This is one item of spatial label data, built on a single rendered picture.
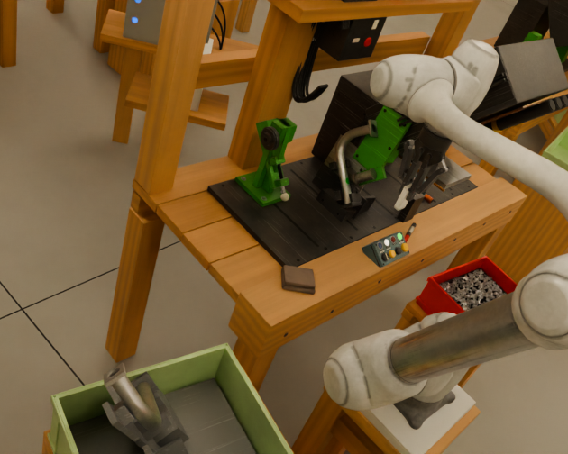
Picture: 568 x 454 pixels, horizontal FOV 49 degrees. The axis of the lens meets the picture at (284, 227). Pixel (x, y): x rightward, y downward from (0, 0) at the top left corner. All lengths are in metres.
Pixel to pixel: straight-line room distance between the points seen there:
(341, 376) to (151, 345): 1.42
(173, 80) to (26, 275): 1.42
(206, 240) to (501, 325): 1.03
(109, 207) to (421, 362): 2.27
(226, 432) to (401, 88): 0.86
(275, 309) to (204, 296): 1.24
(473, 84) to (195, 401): 0.95
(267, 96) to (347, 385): 1.03
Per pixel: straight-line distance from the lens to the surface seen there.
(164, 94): 1.80
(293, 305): 1.75
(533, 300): 0.99
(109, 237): 3.11
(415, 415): 1.67
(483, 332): 1.15
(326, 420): 1.78
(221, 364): 1.55
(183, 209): 1.96
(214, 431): 1.51
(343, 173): 2.10
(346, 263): 1.95
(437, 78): 1.27
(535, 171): 1.23
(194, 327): 2.80
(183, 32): 1.70
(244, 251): 1.88
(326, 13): 1.85
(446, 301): 2.02
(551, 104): 2.02
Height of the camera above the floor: 2.12
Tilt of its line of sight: 38 degrees down
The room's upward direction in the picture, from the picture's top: 21 degrees clockwise
